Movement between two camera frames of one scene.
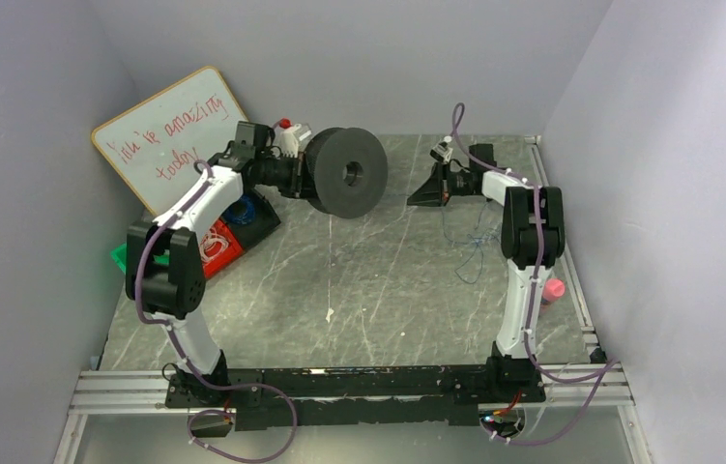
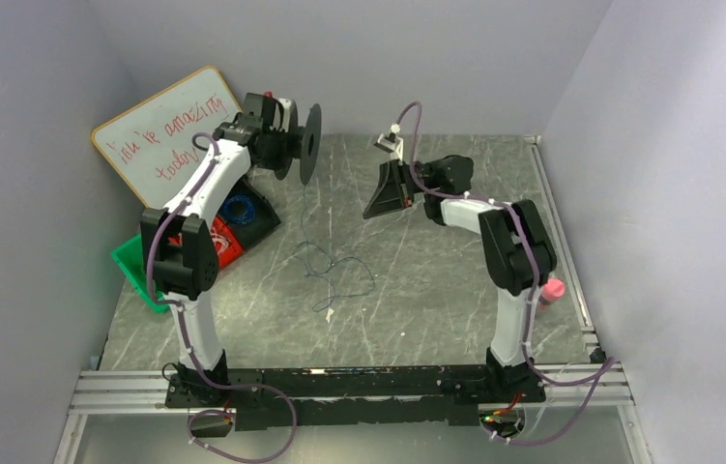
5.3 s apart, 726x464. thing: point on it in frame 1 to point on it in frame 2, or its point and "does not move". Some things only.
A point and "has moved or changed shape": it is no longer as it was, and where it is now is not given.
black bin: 250,217 does not move
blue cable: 465,243 to 323,304
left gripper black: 302,177 to 281,146
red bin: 218,248 does not move
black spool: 346,171 has moved or changed shape
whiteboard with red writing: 156,145 does not move
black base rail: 285,399 does not move
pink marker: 553,288 does not move
